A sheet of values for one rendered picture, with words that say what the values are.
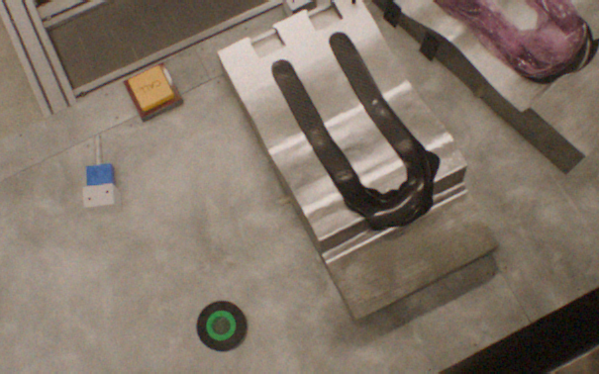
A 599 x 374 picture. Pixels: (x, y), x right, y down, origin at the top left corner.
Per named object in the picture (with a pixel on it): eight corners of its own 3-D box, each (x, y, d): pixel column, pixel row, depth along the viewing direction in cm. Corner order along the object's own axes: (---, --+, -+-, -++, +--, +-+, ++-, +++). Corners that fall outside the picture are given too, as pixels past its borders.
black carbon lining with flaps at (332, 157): (265, 70, 139) (261, 47, 130) (349, 30, 141) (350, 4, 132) (362, 250, 131) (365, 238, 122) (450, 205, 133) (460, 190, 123)
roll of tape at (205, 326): (256, 319, 136) (254, 316, 132) (231, 361, 134) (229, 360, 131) (215, 294, 137) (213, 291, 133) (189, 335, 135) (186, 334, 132)
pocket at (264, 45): (249, 46, 142) (247, 37, 139) (275, 33, 143) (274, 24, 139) (259, 68, 141) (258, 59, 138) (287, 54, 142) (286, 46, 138)
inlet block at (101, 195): (87, 142, 144) (78, 133, 139) (116, 139, 144) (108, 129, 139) (92, 215, 141) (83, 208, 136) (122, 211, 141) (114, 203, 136)
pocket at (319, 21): (304, 20, 143) (303, 10, 140) (331, 7, 144) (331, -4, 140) (316, 41, 142) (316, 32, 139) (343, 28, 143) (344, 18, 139)
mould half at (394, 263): (223, 72, 147) (213, 40, 134) (351, 10, 149) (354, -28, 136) (354, 324, 135) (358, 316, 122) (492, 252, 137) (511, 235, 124)
